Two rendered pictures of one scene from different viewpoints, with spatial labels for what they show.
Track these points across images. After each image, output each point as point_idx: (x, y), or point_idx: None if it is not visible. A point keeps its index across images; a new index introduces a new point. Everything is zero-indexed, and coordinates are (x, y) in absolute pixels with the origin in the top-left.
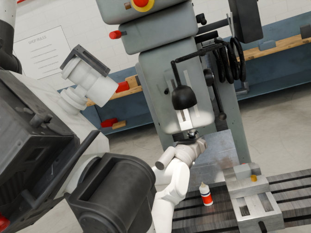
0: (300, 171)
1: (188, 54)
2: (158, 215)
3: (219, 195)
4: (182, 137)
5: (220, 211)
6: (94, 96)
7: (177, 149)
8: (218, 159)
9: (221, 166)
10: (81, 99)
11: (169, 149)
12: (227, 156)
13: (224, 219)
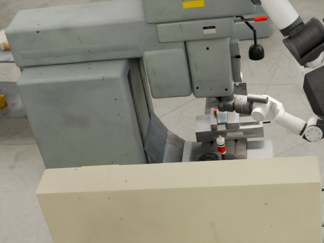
0: (206, 106)
1: (250, 24)
2: (294, 116)
3: (215, 146)
4: (144, 138)
5: (234, 146)
6: None
7: (243, 97)
8: (165, 140)
9: (171, 143)
10: None
11: (252, 94)
12: (166, 134)
13: (245, 144)
